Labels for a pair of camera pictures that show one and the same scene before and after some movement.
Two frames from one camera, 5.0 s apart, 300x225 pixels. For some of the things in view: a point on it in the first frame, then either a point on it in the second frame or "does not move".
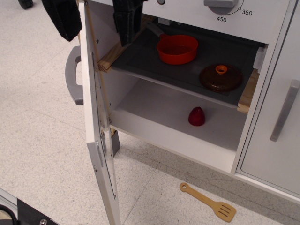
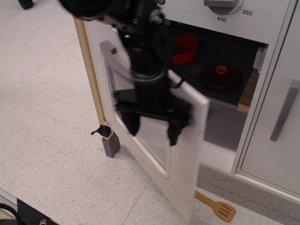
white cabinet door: [272, 154] does not move
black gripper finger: [128, 17] to [151, 95]
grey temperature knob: [221, 7] does not move
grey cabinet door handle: [295, 85] does not move
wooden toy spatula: [220, 210] does not move
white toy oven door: [98, 124] to [176, 170]
